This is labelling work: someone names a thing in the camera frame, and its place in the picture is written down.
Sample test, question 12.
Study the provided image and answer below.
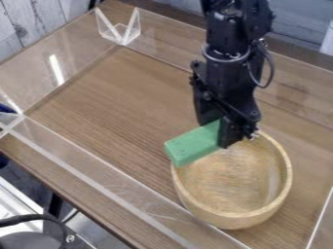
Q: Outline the green rectangular block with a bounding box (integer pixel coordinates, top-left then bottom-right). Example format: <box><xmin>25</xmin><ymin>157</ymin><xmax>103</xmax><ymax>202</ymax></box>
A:
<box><xmin>164</xmin><ymin>121</ymin><xmax>219</xmax><ymax>167</ymax></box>

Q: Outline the black cable on floor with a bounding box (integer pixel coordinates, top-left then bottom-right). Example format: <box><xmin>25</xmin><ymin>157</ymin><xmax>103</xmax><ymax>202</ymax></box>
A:
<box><xmin>0</xmin><ymin>213</ymin><xmax>70</xmax><ymax>249</ymax></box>

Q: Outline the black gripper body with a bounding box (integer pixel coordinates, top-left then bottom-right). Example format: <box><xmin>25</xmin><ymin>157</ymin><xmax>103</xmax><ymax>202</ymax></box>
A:
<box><xmin>189</xmin><ymin>48</ymin><xmax>262</xmax><ymax>139</ymax></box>

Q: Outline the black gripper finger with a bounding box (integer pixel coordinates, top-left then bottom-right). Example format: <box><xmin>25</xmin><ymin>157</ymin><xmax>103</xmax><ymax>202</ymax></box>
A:
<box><xmin>216</xmin><ymin>116</ymin><xmax>246</xmax><ymax>149</ymax></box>
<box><xmin>191</xmin><ymin>83</ymin><xmax>220</xmax><ymax>125</ymax></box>

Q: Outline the black table leg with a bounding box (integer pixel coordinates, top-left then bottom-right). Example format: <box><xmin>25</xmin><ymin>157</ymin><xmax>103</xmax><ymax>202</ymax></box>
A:
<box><xmin>48</xmin><ymin>194</ymin><xmax>64</xmax><ymax>218</ymax></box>

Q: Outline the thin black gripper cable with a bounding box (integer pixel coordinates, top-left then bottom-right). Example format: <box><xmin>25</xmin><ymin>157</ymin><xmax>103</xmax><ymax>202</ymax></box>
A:
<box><xmin>246</xmin><ymin>38</ymin><xmax>275</xmax><ymax>89</ymax></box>

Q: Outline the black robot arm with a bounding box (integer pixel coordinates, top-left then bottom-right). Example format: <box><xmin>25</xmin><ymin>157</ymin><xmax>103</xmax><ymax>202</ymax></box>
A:
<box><xmin>189</xmin><ymin>0</ymin><xmax>274</xmax><ymax>148</ymax></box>

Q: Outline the clear acrylic front barrier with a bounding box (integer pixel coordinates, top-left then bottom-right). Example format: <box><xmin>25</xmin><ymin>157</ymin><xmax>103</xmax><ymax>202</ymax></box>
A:
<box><xmin>0</xmin><ymin>94</ymin><xmax>250</xmax><ymax>249</ymax></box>

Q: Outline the clear acrylic corner bracket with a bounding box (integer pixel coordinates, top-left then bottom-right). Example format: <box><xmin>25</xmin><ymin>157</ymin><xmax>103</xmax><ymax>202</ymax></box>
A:
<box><xmin>95</xmin><ymin>8</ymin><xmax>140</xmax><ymax>46</ymax></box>

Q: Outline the brown wooden bowl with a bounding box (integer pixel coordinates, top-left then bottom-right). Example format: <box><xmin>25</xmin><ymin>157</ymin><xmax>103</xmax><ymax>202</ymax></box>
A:
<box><xmin>169</xmin><ymin>132</ymin><xmax>292</xmax><ymax>230</ymax></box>

